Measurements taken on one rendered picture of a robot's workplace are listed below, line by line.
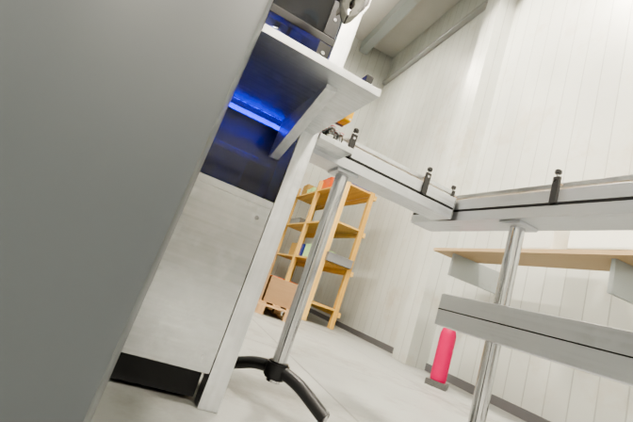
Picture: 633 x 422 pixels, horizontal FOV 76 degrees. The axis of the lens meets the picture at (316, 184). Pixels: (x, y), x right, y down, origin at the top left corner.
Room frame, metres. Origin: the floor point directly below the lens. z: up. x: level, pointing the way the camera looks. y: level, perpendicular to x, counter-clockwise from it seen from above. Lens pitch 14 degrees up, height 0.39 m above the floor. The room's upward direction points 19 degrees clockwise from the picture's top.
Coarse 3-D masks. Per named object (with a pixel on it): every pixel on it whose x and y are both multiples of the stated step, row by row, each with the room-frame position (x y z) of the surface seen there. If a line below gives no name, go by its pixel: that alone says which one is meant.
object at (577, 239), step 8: (576, 232) 2.58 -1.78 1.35; (584, 232) 2.53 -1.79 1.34; (592, 232) 2.47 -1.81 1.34; (600, 232) 2.42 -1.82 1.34; (608, 232) 2.38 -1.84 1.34; (616, 232) 2.33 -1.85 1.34; (624, 232) 2.28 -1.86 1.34; (632, 232) 2.24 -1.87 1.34; (576, 240) 2.57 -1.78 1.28; (584, 240) 2.52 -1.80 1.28; (592, 240) 2.46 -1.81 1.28; (600, 240) 2.41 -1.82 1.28; (608, 240) 2.37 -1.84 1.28; (616, 240) 2.32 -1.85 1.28; (624, 240) 2.28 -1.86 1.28; (632, 240) 2.23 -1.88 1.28; (568, 248) 2.63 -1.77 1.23; (576, 248) 2.57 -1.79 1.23; (584, 248) 2.51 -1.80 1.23; (592, 248) 2.46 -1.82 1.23; (600, 248) 2.41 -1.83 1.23; (608, 248) 2.36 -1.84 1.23; (616, 248) 2.32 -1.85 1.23; (624, 248) 2.27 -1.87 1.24; (632, 248) 2.23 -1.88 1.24
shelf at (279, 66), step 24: (264, 24) 0.76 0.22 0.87; (264, 48) 0.82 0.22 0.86; (288, 48) 0.79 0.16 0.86; (264, 72) 0.93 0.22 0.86; (288, 72) 0.89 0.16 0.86; (312, 72) 0.85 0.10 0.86; (336, 72) 0.82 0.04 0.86; (240, 96) 1.13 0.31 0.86; (264, 96) 1.08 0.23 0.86; (288, 96) 1.02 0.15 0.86; (336, 96) 0.93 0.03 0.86; (360, 96) 0.89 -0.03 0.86; (336, 120) 1.06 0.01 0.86
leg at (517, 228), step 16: (512, 224) 1.33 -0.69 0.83; (512, 240) 1.33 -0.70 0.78; (512, 256) 1.33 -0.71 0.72; (512, 272) 1.33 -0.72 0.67; (496, 288) 1.35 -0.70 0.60; (512, 288) 1.33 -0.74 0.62; (496, 352) 1.33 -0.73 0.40; (480, 368) 1.35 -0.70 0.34; (480, 384) 1.34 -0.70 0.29; (480, 400) 1.33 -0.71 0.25; (480, 416) 1.33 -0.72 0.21
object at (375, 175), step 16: (352, 144) 1.39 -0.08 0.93; (320, 160) 1.41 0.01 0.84; (336, 160) 1.39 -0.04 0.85; (352, 160) 1.41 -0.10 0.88; (368, 160) 1.43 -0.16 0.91; (384, 160) 1.48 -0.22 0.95; (368, 176) 1.43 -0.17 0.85; (384, 176) 1.45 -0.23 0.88; (400, 176) 1.48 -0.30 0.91; (416, 176) 1.53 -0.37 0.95; (384, 192) 1.53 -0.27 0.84; (400, 192) 1.48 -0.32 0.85; (416, 192) 1.51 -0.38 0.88; (432, 192) 1.53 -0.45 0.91; (448, 192) 1.59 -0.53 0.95; (416, 208) 1.59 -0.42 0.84; (432, 208) 1.54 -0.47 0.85; (448, 208) 1.56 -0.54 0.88
